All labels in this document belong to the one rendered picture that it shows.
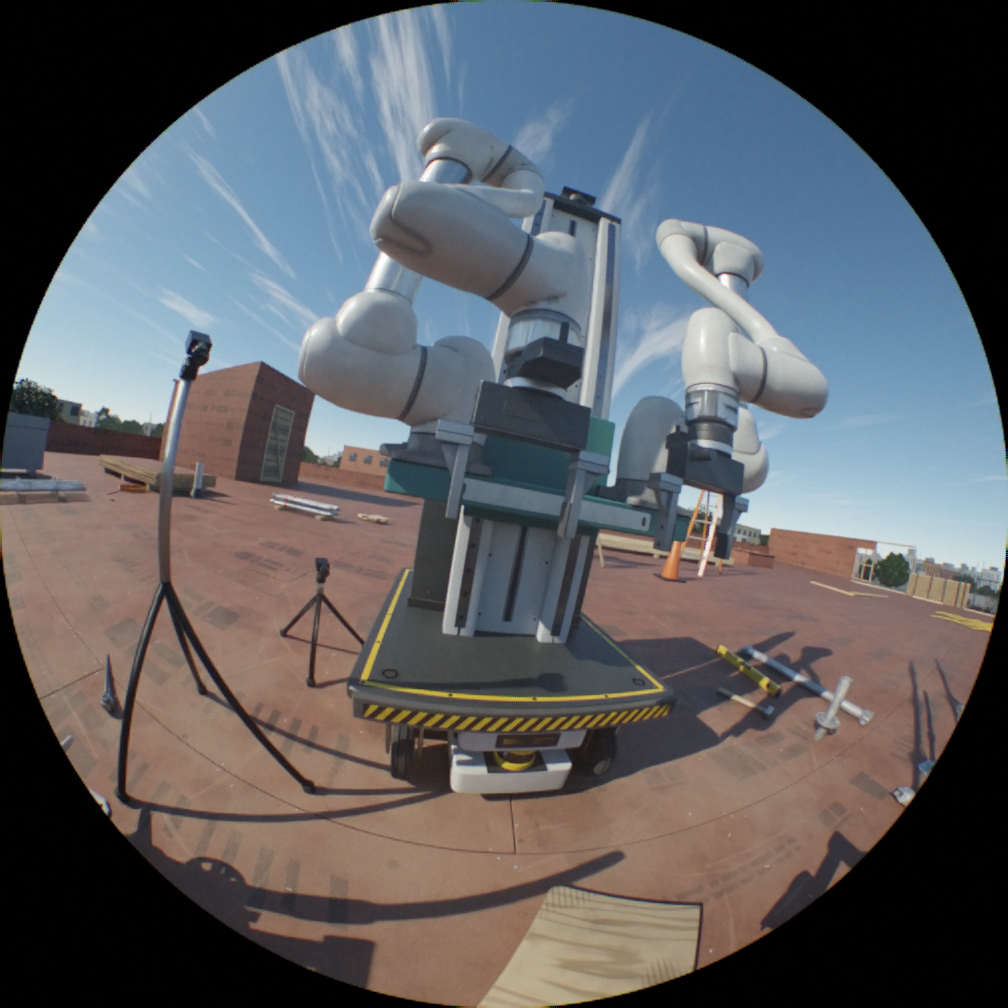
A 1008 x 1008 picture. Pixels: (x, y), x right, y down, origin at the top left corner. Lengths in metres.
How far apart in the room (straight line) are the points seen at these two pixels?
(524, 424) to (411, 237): 0.23
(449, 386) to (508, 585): 0.53
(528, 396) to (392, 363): 0.28
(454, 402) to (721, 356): 0.45
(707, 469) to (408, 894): 0.85
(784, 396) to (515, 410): 0.43
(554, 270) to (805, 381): 0.42
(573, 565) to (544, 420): 0.56
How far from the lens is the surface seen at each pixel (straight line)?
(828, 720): 1.56
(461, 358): 0.62
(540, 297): 0.39
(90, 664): 1.34
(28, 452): 5.53
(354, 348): 0.56
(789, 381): 0.58
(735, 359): 0.54
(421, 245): 0.36
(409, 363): 0.57
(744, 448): 0.81
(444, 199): 0.37
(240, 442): 8.64
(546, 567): 0.89
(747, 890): 0.94
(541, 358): 0.31
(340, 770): 0.89
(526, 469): 0.76
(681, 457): 0.47
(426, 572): 0.96
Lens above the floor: 0.69
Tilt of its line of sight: 1 degrees down
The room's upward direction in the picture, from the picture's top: 10 degrees clockwise
